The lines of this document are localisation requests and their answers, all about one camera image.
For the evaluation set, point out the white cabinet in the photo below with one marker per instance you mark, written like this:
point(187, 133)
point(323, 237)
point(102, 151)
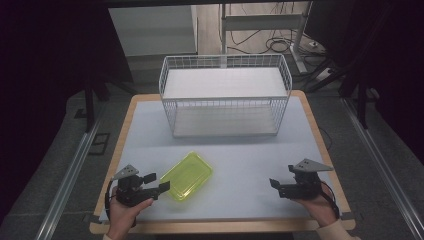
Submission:
point(153, 30)

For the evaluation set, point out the yellow-green plastic tray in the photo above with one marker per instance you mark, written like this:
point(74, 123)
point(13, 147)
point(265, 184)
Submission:
point(186, 176)

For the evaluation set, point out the white power strip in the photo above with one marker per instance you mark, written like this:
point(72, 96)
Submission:
point(322, 75)

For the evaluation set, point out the black floor frame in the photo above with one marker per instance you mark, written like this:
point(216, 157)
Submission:
point(99, 144)

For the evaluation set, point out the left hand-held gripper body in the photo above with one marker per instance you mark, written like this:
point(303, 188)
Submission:
point(130, 192)

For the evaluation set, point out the black stand leg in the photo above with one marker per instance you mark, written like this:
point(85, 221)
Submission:
point(361, 106)
point(89, 106)

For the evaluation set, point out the person's right hand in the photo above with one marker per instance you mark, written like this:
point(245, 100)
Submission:
point(319, 208)

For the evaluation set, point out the white metal desk frame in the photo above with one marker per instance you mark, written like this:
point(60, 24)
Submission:
point(263, 21)

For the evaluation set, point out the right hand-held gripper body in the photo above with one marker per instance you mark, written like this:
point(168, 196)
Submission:
point(305, 185)

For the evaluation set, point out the person's left hand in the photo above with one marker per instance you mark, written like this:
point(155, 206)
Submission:
point(124, 215)

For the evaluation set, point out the aluminium floor rail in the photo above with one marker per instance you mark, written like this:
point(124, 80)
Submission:
point(383, 166)
point(71, 173)

